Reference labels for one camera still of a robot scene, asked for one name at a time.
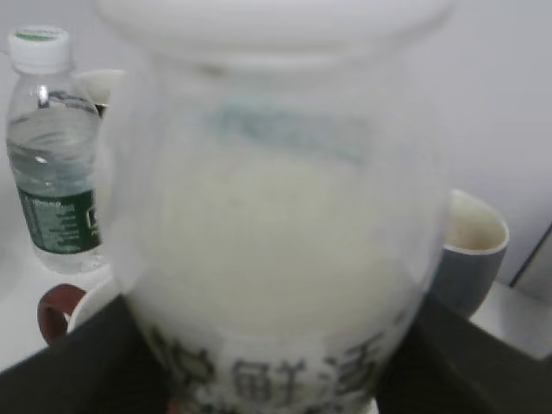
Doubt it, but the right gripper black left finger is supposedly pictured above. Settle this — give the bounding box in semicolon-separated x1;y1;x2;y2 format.
1;298;178;413

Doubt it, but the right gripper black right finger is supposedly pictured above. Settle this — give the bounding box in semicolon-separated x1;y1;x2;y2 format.
376;295;551;413

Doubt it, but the white milk bottle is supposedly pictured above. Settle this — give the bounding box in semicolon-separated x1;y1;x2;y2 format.
95;1;452;413

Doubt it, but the red ceramic mug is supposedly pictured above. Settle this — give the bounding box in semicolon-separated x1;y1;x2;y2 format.
36;279;122;346

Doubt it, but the dark grey mug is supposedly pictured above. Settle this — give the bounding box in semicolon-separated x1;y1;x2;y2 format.
430;189;510;318

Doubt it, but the clear water bottle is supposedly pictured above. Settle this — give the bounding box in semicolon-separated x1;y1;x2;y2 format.
6;25;104;274

